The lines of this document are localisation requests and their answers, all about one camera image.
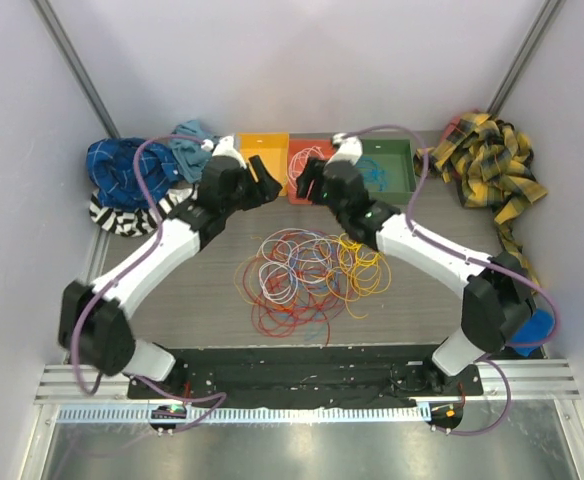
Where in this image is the yellow cable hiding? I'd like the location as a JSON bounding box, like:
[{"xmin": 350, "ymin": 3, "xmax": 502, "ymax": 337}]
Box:
[{"xmin": 324, "ymin": 232, "xmax": 392, "ymax": 321}]

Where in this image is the white cable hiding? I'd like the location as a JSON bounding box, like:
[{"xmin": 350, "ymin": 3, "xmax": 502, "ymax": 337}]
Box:
[
  {"xmin": 284, "ymin": 144, "xmax": 329, "ymax": 189},
  {"xmin": 254, "ymin": 229, "xmax": 334, "ymax": 303}
]

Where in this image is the yellow plaid shirt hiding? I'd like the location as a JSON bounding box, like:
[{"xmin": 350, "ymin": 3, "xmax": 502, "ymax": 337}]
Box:
[{"xmin": 413, "ymin": 112, "xmax": 548, "ymax": 282}]

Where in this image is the orange plastic bin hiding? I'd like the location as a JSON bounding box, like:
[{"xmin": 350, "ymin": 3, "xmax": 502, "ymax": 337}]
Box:
[{"xmin": 286, "ymin": 138, "xmax": 333, "ymax": 205}]

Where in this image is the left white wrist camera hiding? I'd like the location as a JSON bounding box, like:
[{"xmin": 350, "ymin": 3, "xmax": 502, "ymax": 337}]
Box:
[{"xmin": 201, "ymin": 135, "xmax": 248, "ymax": 169}]

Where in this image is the green plastic bin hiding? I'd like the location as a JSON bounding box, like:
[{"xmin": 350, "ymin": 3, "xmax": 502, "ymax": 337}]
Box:
[{"xmin": 356, "ymin": 139, "xmax": 416, "ymax": 205}]

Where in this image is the teal cable in bin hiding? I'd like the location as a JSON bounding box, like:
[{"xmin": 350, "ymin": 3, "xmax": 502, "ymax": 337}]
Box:
[{"xmin": 359, "ymin": 155, "xmax": 391, "ymax": 193}]

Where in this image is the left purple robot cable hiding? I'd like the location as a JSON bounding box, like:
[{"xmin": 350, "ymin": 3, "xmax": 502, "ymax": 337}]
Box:
[{"xmin": 71, "ymin": 132, "xmax": 228, "ymax": 434}]

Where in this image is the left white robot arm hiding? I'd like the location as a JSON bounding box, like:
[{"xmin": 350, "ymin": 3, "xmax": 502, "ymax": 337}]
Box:
[{"xmin": 58, "ymin": 155, "xmax": 282, "ymax": 399}]

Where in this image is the pink cloth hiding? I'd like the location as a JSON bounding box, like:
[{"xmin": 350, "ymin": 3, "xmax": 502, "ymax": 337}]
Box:
[{"xmin": 441, "ymin": 109, "xmax": 482, "ymax": 144}]

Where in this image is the yellow plastic bin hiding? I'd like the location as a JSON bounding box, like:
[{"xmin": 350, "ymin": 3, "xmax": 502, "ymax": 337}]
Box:
[{"xmin": 238, "ymin": 132, "xmax": 289, "ymax": 197}]

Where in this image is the black white striped cloth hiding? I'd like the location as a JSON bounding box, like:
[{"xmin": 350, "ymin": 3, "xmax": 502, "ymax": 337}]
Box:
[{"xmin": 88, "ymin": 186, "xmax": 196, "ymax": 238}]

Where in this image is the red cable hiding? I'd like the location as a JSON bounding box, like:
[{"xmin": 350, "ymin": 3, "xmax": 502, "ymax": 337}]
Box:
[{"xmin": 234, "ymin": 228, "xmax": 358, "ymax": 347}]

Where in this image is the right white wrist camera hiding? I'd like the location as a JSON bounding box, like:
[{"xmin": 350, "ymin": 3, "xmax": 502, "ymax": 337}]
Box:
[{"xmin": 327, "ymin": 133, "xmax": 363, "ymax": 165}]

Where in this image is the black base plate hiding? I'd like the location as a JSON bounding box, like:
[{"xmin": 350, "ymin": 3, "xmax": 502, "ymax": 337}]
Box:
[{"xmin": 126, "ymin": 342, "xmax": 484, "ymax": 407}]

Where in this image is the bright blue cloth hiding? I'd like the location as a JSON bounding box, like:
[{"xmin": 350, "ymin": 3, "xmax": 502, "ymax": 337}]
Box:
[{"xmin": 508, "ymin": 309, "xmax": 555, "ymax": 357}]

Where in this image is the blue plaid shirt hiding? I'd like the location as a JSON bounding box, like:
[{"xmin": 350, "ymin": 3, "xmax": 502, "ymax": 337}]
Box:
[{"xmin": 86, "ymin": 138, "xmax": 182, "ymax": 211}]

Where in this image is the light blue cloth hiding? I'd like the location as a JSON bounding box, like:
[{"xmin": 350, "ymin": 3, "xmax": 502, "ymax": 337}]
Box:
[{"xmin": 168, "ymin": 120, "xmax": 220, "ymax": 184}]

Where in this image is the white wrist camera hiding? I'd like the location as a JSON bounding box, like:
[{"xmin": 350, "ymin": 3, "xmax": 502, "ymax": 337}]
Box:
[
  {"xmin": 327, "ymin": 133, "xmax": 363, "ymax": 165},
  {"xmin": 201, "ymin": 135, "xmax": 248, "ymax": 169}
]

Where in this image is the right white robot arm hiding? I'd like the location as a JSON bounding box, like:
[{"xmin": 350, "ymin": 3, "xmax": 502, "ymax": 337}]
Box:
[{"xmin": 297, "ymin": 158, "xmax": 536, "ymax": 395}]

